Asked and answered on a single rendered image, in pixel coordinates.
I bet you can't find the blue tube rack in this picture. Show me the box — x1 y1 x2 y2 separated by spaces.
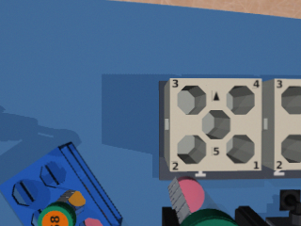
0 142 122 226

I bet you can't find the blue flat mat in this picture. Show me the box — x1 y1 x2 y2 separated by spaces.
0 0 301 226

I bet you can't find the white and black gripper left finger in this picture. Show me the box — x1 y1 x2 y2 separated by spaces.
162 207 180 226

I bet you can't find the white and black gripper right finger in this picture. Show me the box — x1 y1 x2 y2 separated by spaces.
234 206 270 226

